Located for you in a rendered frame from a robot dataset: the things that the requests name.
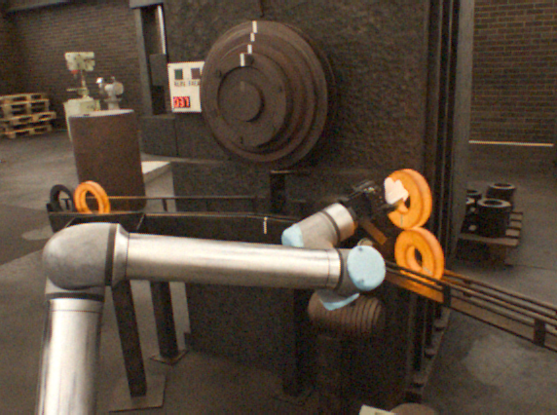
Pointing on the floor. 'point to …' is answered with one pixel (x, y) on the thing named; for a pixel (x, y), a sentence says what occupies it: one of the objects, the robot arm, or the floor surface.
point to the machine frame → (329, 164)
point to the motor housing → (342, 346)
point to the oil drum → (109, 156)
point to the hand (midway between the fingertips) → (405, 192)
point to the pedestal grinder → (112, 94)
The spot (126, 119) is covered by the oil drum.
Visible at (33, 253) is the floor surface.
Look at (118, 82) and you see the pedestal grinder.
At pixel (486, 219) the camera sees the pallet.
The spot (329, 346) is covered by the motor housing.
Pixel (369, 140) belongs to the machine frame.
